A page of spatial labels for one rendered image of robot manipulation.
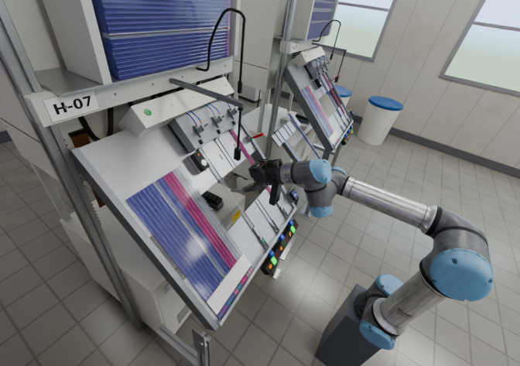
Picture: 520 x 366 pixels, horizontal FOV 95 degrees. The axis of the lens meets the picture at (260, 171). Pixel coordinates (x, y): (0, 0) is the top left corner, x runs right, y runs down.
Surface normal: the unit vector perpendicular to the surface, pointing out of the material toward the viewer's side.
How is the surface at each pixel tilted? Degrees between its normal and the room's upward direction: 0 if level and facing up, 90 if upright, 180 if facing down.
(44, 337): 0
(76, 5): 90
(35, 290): 0
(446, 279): 82
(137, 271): 0
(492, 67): 90
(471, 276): 83
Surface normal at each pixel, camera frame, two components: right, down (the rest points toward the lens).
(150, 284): 0.11, -0.79
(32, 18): 0.86, 0.38
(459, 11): -0.55, 0.45
